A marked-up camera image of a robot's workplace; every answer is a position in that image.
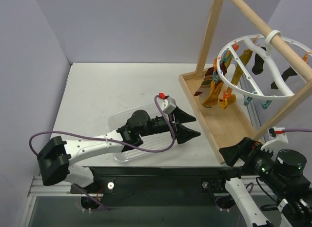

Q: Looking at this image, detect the maroon striped sock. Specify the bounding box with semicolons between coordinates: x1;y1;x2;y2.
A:
194;67;215;96

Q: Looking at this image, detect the mustard sock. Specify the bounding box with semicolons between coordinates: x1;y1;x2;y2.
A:
201;81;223;107
218;93;236;110

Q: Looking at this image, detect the orange clothespin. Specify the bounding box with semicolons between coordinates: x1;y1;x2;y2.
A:
221;87;233;102

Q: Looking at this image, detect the teal clothespin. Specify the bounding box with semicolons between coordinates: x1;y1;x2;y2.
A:
213;70;219;83

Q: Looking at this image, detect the white round sock hanger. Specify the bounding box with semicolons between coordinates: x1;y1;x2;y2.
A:
213;30;300;101

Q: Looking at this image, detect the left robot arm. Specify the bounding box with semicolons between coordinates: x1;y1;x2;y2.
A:
37;107;200;193

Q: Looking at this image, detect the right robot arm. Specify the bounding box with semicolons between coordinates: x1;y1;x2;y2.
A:
219;137;312;227

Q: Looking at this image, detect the white plastic basket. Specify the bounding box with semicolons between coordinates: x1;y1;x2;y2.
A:
107;103;186;164

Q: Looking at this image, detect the teal clip empty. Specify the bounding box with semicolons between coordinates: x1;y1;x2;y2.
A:
261;100;272;110

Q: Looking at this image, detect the black sock left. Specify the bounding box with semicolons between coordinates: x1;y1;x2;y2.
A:
252;53;265;75

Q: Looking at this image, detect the black sock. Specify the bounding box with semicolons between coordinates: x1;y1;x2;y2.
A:
252;53;265;75
271;67;297;89

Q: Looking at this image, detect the olive yellow sock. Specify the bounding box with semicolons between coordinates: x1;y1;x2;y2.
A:
231;49;253;85

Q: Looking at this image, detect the black sock right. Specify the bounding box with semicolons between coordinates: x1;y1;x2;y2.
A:
271;67;297;89

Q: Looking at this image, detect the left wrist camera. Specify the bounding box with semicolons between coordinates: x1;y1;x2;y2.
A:
159;93;176;115

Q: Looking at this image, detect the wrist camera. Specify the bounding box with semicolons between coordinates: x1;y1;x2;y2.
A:
159;93;176;115
261;127;289;153

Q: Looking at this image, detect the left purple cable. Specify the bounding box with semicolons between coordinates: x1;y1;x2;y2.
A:
29;95;176;157

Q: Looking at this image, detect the wooden drying rack frame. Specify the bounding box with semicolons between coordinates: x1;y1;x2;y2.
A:
179;0;312;164

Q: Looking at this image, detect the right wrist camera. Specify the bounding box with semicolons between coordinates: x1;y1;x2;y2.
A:
261;127;289;153

